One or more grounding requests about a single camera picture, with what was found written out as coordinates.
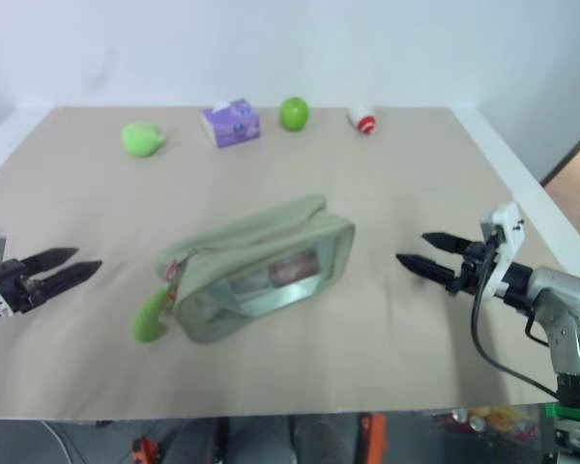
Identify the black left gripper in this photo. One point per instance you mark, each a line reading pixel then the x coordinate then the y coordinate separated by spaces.
pixel 10 286

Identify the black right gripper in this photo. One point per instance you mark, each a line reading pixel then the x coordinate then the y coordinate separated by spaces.
pixel 472 270

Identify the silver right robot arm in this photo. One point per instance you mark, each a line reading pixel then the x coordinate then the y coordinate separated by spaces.
pixel 563 309

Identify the green zip pouch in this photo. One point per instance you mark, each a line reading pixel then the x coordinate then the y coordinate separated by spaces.
pixel 251 233

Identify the bright green zipper charm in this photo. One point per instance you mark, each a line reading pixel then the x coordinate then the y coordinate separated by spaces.
pixel 147 321

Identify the beige table cloth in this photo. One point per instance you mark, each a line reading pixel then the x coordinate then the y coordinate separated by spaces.
pixel 367 338

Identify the red and white bottle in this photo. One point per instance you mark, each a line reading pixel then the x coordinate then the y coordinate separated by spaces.
pixel 365 122

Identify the green plush toy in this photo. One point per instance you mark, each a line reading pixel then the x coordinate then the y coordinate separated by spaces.
pixel 142 140

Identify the colourful snack packets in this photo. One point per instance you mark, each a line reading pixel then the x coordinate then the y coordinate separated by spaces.
pixel 488 421

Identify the orange and black tool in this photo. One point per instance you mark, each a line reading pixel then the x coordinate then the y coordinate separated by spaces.
pixel 145 449
pixel 374 432

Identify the green apple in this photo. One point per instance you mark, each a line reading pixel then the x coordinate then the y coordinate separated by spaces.
pixel 295 114

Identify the purple tissue box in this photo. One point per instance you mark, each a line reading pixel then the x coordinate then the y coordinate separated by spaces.
pixel 232 123

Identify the white power strip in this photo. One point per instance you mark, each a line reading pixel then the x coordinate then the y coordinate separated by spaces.
pixel 576 432

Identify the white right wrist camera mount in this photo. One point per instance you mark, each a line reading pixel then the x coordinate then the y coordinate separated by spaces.
pixel 510 238

